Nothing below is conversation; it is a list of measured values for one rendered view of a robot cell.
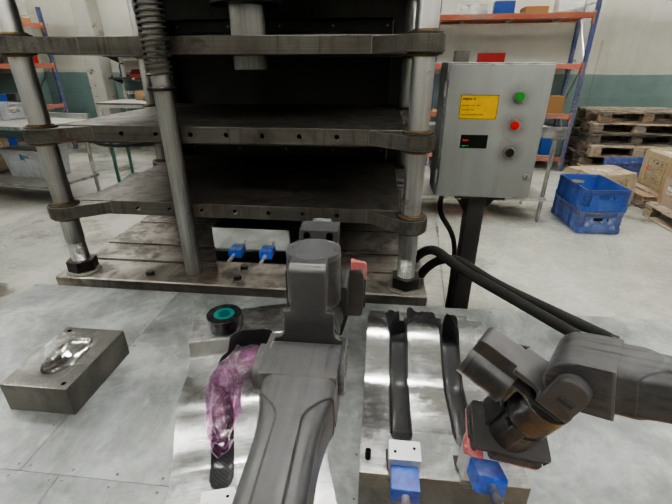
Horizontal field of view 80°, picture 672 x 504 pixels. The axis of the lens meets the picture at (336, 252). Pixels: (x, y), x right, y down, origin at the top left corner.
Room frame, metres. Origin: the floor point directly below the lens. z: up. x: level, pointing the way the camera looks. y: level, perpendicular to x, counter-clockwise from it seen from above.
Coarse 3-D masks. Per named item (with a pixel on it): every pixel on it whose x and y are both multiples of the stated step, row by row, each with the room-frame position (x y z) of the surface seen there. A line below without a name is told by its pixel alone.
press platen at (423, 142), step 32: (32, 128) 1.25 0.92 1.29; (64, 128) 1.28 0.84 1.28; (96, 128) 1.32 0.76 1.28; (128, 128) 1.31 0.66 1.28; (192, 128) 1.28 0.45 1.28; (224, 128) 1.27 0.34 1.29; (256, 128) 1.26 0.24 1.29; (288, 128) 1.25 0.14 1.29; (320, 128) 1.24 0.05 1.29; (352, 128) 1.24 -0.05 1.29; (384, 128) 1.24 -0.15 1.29
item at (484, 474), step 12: (468, 456) 0.41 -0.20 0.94; (468, 468) 0.40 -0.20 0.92; (480, 468) 0.38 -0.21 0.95; (492, 468) 0.39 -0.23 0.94; (468, 480) 0.40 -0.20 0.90; (480, 480) 0.37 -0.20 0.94; (492, 480) 0.37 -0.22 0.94; (504, 480) 0.37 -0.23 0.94; (480, 492) 0.36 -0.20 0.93; (492, 492) 0.35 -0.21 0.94; (504, 492) 0.36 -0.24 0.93
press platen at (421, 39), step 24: (0, 48) 1.24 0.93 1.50; (24, 48) 1.26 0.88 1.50; (48, 48) 1.30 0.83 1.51; (72, 48) 1.34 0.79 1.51; (96, 48) 1.34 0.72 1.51; (120, 48) 1.34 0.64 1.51; (168, 48) 1.32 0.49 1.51; (192, 48) 1.31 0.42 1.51; (216, 48) 1.30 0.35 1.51; (240, 48) 1.30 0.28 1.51; (264, 48) 1.29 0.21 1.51; (288, 48) 1.28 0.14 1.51; (312, 48) 1.27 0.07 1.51; (336, 48) 1.27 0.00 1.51; (360, 48) 1.26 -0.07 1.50; (384, 48) 1.22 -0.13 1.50; (408, 48) 1.15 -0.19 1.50; (432, 48) 1.12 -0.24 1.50
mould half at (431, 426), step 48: (384, 336) 0.71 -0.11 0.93; (432, 336) 0.71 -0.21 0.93; (480, 336) 0.70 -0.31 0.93; (384, 384) 0.61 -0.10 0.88; (432, 384) 0.61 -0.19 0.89; (384, 432) 0.49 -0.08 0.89; (432, 432) 0.49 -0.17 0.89; (384, 480) 0.41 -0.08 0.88; (432, 480) 0.41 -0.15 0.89; (528, 480) 0.40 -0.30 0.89
